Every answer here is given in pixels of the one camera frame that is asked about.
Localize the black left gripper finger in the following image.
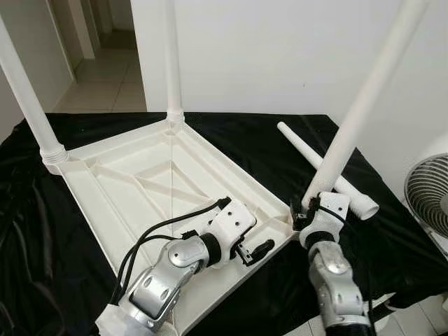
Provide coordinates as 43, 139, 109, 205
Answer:
246, 239, 277, 262

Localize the white plastic children tabletop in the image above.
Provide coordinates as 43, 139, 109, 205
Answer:
55, 118, 299, 335

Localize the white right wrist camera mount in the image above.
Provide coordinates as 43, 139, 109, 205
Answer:
299, 192, 350, 248

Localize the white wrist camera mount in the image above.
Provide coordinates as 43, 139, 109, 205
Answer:
299, 192, 350, 248
208, 197, 258, 270

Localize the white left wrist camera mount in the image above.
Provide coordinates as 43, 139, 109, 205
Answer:
208, 197, 258, 270

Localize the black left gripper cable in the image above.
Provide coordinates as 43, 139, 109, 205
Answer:
120, 231, 198, 298

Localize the white pedestal fan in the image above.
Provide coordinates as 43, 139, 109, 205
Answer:
405, 154, 448, 240

